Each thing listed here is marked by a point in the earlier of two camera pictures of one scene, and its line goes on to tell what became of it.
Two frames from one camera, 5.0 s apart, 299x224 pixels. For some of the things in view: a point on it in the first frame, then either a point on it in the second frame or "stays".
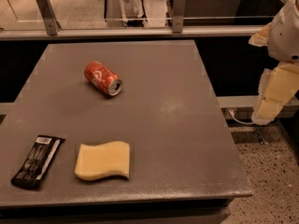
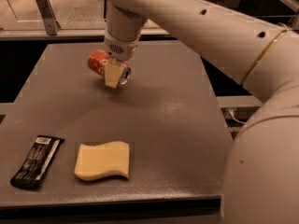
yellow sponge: (104, 161) stays
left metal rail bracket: (51, 23) stays
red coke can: (97, 74) to (96, 63)
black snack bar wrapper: (37, 161) stays
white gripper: (285, 36) to (121, 49)
